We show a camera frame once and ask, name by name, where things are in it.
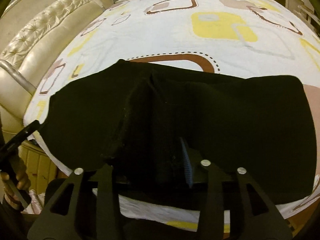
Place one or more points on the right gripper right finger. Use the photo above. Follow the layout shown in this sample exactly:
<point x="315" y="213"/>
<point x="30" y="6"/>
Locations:
<point x="243" y="179"/>

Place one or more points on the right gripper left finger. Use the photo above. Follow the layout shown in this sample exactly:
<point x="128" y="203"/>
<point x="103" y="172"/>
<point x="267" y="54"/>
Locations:
<point x="83" y="207"/>

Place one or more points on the black pants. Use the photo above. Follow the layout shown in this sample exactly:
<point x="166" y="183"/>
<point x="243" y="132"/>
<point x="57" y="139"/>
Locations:
<point x="155" y="123"/>

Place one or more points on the person left hand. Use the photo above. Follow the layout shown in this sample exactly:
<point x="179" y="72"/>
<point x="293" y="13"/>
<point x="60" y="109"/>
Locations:
<point x="23" y="182"/>

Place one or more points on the cream tufted headboard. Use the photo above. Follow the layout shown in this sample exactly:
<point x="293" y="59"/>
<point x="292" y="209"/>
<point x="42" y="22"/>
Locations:
<point x="33" y="53"/>

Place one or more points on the patterned white bed sheet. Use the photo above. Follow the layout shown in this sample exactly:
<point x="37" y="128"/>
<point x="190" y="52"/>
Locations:
<point x="239" y="38"/>

